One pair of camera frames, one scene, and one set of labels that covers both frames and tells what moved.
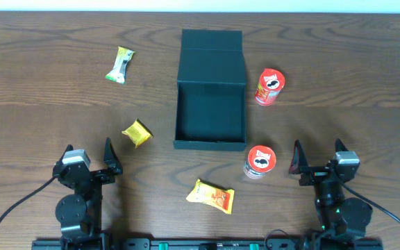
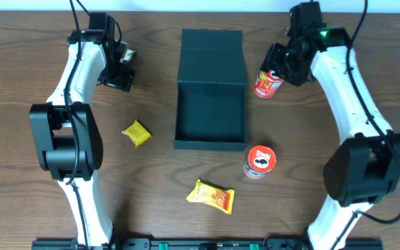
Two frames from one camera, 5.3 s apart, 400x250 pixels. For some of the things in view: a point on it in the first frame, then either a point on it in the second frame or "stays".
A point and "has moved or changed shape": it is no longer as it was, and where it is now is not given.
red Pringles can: x=261 y=159 stays
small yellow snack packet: x=138 y=133 stays
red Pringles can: x=271 y=81 has moved or changed shape
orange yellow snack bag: x=220 y=198 stays
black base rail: x=207 y=244 stays
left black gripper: x=96 y=174 to x=121 y=80
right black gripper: x=320 y=174 to x=273 y=59
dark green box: x=211 y=101 stays
